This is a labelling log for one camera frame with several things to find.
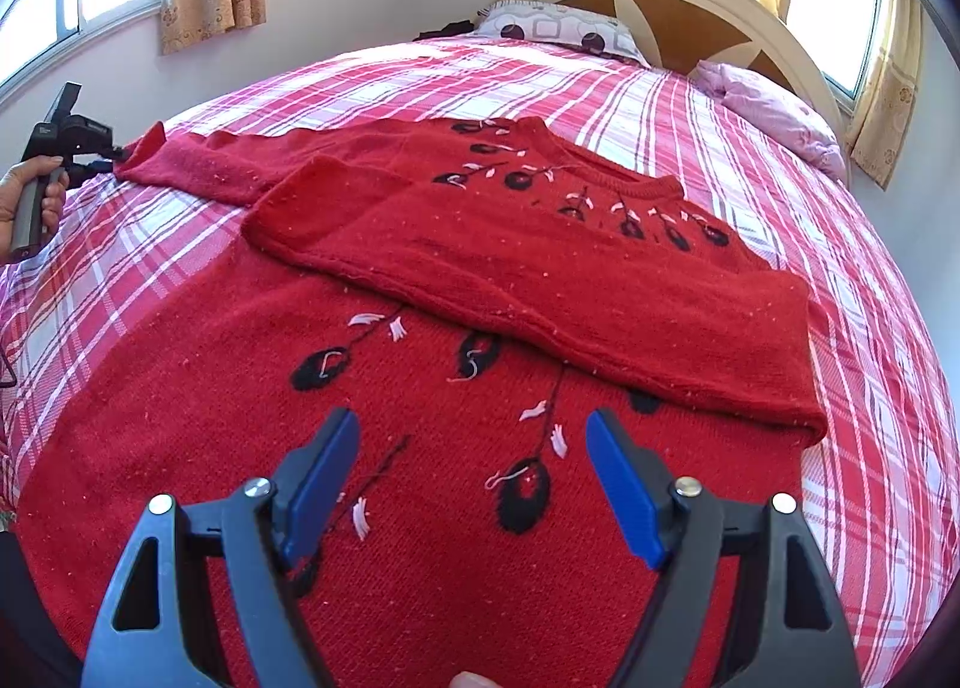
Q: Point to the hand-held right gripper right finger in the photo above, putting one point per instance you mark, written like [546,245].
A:
[626,493]

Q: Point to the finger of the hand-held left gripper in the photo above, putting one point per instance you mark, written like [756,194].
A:
[101,159]

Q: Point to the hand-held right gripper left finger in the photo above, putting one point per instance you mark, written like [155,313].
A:
[319,493]

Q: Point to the red knitted sweater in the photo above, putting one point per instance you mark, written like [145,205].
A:
[450,283]

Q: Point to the person's left hand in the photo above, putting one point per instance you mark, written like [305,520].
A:
[22,196]

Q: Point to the person's right hand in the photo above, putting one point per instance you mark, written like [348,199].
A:
[469,680]

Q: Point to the red plaid blanket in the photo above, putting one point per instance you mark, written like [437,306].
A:
[862,328]

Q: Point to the dark cloth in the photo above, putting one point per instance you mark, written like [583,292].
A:
[446,30]

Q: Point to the pink pillow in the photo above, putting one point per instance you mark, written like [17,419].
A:
[772,110]

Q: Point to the white patterned pillow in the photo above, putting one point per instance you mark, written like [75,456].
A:
[555,24]

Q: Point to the cream wooden headboard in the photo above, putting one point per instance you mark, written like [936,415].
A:
[675,5]

